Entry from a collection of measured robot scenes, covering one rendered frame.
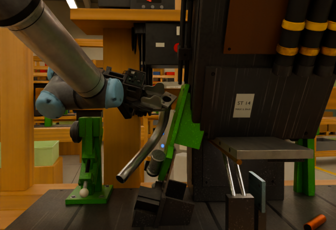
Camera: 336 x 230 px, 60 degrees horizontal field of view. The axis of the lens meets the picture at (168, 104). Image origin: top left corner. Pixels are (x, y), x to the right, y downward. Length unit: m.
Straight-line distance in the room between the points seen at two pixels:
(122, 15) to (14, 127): 0.59
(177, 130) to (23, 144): 0.68
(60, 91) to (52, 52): 0.22
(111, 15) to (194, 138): 0.52
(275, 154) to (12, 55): 0.99
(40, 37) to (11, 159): 0.78
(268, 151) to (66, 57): 0.44
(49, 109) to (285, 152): 0.56
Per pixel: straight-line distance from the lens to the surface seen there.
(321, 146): 6.04
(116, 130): 1.14
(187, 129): 0.77
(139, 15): 1.05
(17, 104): 1.24
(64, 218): 0.91
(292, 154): 0.65
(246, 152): 0.62
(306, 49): 0.70
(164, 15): 1.05
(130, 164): 0.86
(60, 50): 0.59
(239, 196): 0.73
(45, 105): 0.79
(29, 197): 1.20
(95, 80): 0.68
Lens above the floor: 1.24
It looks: 1 degrees down
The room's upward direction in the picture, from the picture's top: straight up
